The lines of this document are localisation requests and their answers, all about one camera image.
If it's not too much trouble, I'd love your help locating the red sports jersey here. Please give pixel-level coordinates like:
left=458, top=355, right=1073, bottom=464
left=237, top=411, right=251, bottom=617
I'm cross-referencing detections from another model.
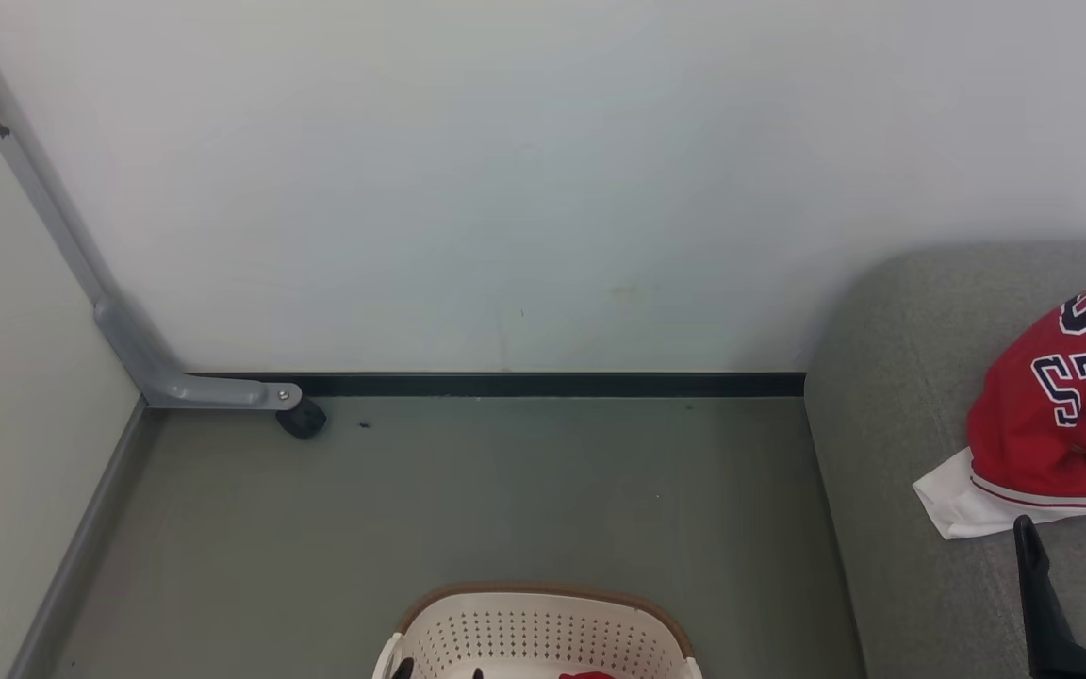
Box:
left=967, top=273, right=1086, bottom=512

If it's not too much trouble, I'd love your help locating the small black caster wheel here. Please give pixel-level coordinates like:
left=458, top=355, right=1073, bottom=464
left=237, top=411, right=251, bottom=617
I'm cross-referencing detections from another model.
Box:
left=276, top=398, right=327, bottom=440

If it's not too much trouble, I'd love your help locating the grey skirting board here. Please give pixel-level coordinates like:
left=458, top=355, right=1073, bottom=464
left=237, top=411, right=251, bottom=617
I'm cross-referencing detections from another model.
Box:
left=8, top=396, right=162, bottom=679

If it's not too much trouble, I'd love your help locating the white garment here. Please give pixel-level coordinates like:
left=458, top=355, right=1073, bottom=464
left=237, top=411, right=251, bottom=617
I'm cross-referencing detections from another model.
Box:
left=913, top=448, right=1086, bottom=540

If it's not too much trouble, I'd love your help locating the grey metal bent post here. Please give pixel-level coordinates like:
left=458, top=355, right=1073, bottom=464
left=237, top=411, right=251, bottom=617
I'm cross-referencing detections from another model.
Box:
left=0, top=9, right=304, bottom=411

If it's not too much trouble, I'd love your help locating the cream perforated laundry basket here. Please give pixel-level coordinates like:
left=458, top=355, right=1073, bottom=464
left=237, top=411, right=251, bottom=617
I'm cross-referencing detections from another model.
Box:
left=373, top=583, right=702, bottom=679

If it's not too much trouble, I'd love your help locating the grey fabric sofa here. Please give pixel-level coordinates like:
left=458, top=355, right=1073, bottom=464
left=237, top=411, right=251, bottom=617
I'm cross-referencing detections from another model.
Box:
left=804, top=242, right=1086, bottom=679

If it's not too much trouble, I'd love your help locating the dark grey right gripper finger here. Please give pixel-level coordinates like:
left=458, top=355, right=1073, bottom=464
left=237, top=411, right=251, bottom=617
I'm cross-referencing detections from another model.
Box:
left=1013, top=515, right=1086, bottom=679

